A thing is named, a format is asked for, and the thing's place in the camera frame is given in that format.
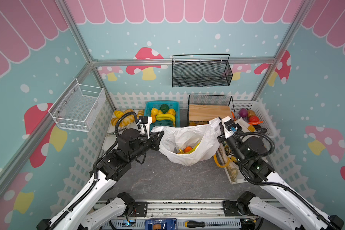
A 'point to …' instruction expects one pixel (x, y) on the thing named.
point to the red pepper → (254, 118)
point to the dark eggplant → (261, 130)
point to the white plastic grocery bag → (189, 144)
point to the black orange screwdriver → (200, 224)
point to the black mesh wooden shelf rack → (202, 109)
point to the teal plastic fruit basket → (175, 105)
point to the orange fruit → (187, 149)
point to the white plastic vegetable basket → (253, 105)
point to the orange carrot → (255, 123)
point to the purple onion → (243, 112)
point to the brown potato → (250, 113)
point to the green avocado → (164, 108)
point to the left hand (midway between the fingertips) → (164, 135)
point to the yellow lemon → (154, 111)
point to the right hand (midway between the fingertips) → (219, 117)
